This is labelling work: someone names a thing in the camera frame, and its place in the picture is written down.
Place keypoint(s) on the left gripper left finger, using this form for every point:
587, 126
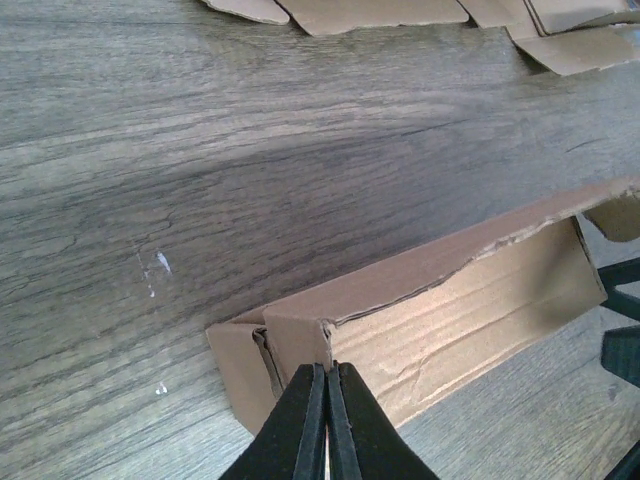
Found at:
291, 443

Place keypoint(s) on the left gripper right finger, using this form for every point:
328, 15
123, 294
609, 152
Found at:
363, 443

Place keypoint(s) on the cardboard box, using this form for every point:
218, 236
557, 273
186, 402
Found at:
421, 324

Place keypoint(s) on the stack of flat cardboard blanks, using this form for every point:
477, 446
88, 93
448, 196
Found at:
566, 37

